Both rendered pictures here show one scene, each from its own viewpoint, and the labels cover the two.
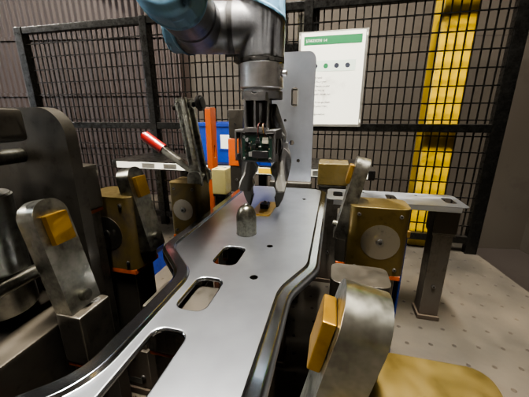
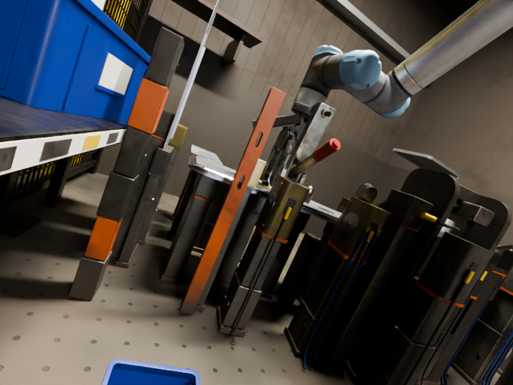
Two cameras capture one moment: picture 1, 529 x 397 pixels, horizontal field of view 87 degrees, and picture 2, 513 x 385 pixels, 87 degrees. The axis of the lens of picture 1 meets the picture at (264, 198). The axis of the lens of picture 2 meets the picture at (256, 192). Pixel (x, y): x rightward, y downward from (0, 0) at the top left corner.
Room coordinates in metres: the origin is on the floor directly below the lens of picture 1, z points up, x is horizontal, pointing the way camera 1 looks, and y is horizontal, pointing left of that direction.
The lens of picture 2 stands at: (0.92, 0.61, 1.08)
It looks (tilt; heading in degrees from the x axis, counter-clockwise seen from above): 8 degrees down; 239
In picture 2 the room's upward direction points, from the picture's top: 23 degrees clockwise
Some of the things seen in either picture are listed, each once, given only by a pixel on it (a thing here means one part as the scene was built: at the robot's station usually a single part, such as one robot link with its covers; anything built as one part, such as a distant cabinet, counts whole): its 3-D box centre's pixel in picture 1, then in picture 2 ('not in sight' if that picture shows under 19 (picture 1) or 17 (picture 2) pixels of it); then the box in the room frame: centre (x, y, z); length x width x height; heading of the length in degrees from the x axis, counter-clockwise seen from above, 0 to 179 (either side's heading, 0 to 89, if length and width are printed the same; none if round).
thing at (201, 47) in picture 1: (197, 25); (355, 75); (0.50, 0.10, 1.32); 0.11 x 0.11 x 0.08; 89
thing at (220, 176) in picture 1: (223, 239); (225, 234); (0.65, 0.10, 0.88); 0.04 x 0.04 x 0.37; 76
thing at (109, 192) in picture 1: (126, 294); (336, 282); (0.42, 0.24, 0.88); 0.11 x 0.07 x 0.37; 76
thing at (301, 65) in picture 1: (292, 120); (191, 79); (0.80, -0.08, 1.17); 0.12 x 0.01 x 0.34; 76
